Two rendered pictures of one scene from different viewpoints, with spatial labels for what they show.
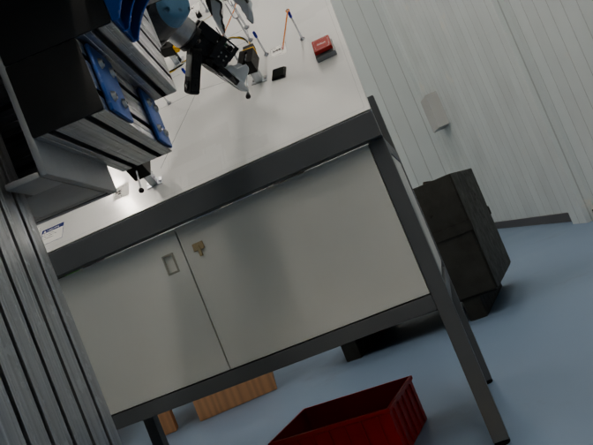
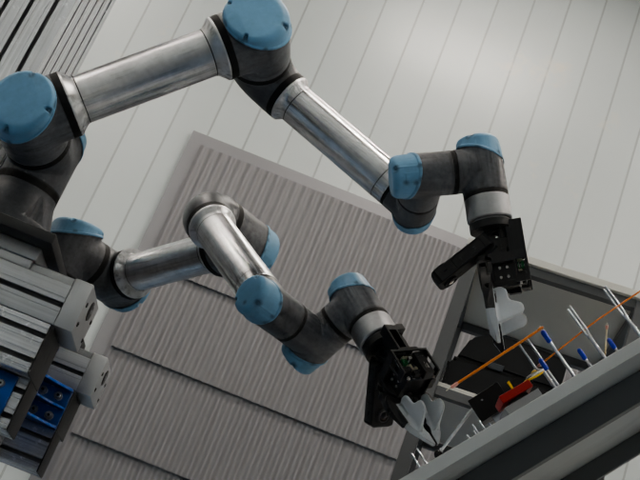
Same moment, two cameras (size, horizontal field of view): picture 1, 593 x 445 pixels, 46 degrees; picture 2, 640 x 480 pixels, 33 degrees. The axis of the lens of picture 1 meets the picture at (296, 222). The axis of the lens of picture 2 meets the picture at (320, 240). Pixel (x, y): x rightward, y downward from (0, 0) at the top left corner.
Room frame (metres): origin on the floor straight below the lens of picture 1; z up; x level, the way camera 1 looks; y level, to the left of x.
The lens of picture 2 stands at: (1.47, -1.69, 0.63)
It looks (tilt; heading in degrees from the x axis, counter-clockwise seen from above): 22 degrees up; 89
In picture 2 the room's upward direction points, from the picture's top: 22 degrees clockwise
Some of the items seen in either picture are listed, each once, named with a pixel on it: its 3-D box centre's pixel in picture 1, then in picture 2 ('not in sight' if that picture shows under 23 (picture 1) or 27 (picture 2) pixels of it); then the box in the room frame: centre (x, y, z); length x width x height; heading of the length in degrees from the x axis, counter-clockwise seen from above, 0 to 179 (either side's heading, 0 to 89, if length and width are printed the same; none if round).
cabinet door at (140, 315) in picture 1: (113, 335); not in sight; (1.87, 0.57, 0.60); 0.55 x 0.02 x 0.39; 79
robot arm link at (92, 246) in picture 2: not in sight; (70, 249); (1.00, 0.67, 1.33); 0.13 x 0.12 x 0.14; 39
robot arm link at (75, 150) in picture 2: not in sight; (45, 152); (0.98, 0.16, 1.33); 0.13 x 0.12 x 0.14; 82
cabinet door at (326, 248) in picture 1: (297, 259); not in sight; (1.76, 0.03, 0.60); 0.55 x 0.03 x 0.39; 79
